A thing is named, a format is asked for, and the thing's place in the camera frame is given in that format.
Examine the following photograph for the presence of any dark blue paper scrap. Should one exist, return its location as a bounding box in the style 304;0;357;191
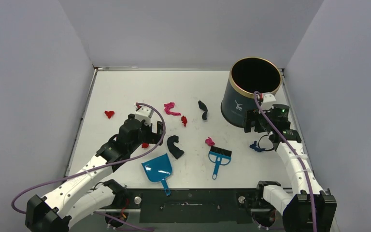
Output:
249;141;266;152

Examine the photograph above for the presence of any pink curled paper scrap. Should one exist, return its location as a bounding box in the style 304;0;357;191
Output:
164;102;182;116

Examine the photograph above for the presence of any blue plastic dustpan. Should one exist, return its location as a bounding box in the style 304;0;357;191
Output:
142;153;172;196

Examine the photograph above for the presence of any small red paper scrap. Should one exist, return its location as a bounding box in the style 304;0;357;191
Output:
181;116;188;127

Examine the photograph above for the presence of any blue hand brush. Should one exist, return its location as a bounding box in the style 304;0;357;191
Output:
208;146;232;180

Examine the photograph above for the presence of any small pink paper scrap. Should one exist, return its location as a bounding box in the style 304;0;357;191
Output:
205;137;215;146

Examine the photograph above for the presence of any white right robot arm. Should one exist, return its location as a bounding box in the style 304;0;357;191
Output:
243;104;337;232

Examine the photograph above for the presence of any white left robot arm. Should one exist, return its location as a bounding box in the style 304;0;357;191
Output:
25;114;165;232

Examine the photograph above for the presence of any red paper scrap far left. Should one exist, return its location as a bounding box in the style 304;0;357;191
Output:
104;111;115;119

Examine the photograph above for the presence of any large black paper scrap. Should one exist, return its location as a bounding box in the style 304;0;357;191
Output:
167;135;184;159

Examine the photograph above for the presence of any dark green waste bin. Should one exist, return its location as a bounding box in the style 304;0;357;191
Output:
220;57;282;128

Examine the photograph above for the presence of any black paper scrap near bin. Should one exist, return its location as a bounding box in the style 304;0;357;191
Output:
198;101;208;120

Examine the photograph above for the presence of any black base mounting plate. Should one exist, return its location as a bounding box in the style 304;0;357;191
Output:
92;188;285;225

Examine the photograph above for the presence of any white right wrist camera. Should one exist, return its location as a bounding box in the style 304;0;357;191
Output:
260;93;276;111

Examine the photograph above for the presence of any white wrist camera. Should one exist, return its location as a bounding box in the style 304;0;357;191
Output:
134;106;154;126
260;93;276;111

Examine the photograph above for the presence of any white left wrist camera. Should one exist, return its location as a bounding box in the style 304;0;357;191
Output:
134;106;154;126

